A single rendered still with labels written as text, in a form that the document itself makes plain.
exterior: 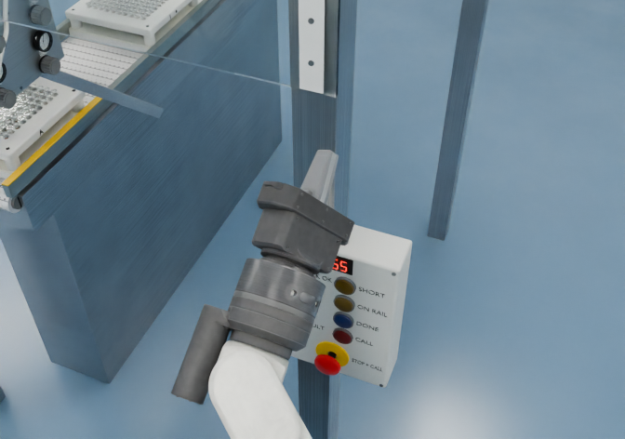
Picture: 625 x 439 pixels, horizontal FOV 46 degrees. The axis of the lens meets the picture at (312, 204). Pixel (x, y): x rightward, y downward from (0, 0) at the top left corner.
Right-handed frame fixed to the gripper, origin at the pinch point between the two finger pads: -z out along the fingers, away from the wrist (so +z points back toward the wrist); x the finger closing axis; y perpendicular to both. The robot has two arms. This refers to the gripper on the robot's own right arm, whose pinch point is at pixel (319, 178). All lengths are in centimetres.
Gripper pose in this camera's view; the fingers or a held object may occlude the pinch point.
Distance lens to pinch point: 79.5
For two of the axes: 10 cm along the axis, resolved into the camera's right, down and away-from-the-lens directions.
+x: -6.6, -3.9, -6.4
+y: -6.8, -0.5, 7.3
